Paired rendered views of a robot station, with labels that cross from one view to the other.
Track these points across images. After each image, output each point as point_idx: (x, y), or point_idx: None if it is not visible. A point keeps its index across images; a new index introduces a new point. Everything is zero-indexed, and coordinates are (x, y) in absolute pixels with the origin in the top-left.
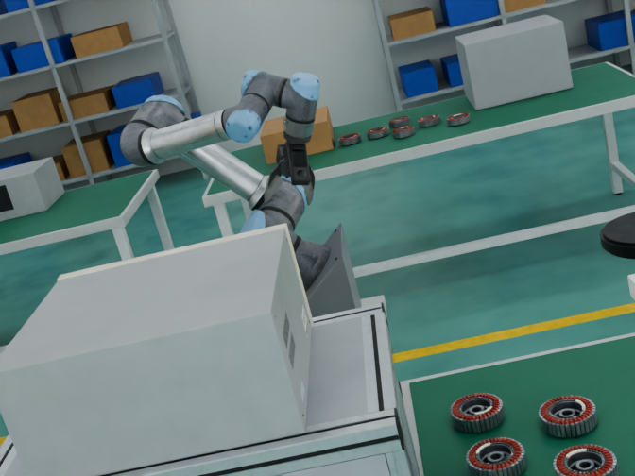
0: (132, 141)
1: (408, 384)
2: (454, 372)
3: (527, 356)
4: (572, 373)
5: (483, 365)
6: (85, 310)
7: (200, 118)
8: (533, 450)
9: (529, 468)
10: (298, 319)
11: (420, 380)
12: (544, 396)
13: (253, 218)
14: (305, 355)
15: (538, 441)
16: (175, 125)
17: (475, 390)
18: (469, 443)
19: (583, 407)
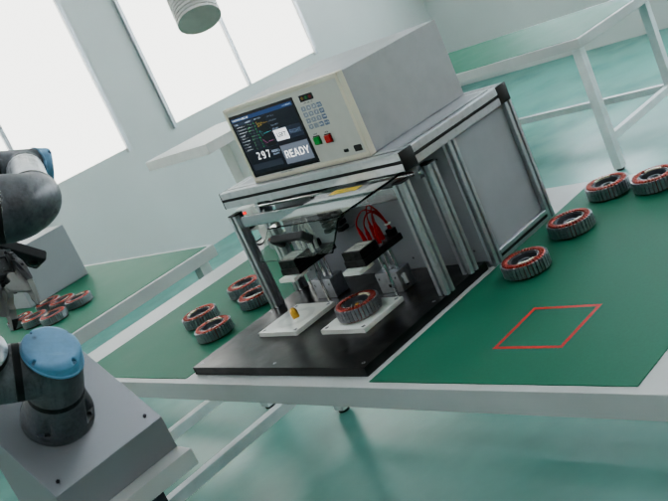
0: (43, 175)
1: (188, 378)
2: (161, 380)
3: (126, 380)
4: (145, 356)
5: (145, 381)
6: (361, 53)
7: (26, 158)
8: (236, 309)
9: None
10: None
11: (178, 380)
12: (177, 343)
13: (49, 327)
14: None
15: (226, 314)
16: (24, 167)
17: (182, 358)
18: (243, 320)
19: (194, 310)
